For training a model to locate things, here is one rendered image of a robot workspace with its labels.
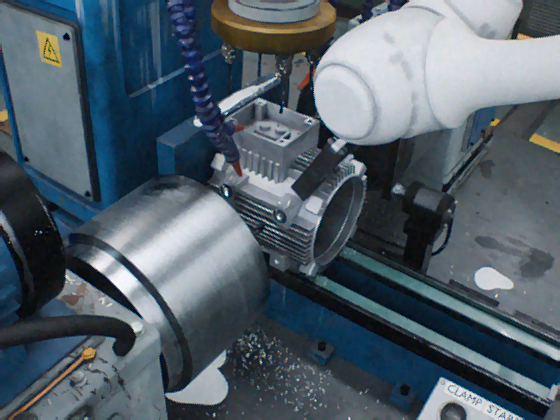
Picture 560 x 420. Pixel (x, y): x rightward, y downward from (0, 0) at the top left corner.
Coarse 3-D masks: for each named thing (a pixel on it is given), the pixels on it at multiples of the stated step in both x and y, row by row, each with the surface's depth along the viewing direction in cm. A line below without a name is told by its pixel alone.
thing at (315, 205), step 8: (216, 160) 105; (224, 160) 105; (352, 160) 106; (216, 168) 105; (224, 168) 105; (360, 168) 105; (360, 176) 106; (312, 200) 98; (320, 200) 97; (312, 208) 97; (320, 208) 97; (320, 216) 99; (352, 232) 114; (312, 264) 105; (304, 272) 105; (312, 272) 105
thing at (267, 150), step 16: (240, 112) 106; (256, 112) 109; (272, 112) 109; (288, 112) 107; (256, 128) 105; (272, 128) 105; (288, 128) 108; (304, 128) 105; (240, 144) 103; (256, 144) 101; (272, 144) 99; (288, 144) 99; (304, 144) 103; (240, 160) 105; (256, 160) 102; (272, 160) 101; (288, 160) 101; (272, 176) 102
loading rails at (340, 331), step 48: (288, 288) 110; (336, 288) 108; (384, 288) 112; (432, 288) 109; (336, 336) 109; (384, 336) 102; (432, 336) 100; (480, 336) 104; (528, 336) 101; (432, 384) 101; (480, 384) 95; (528, 384) 93
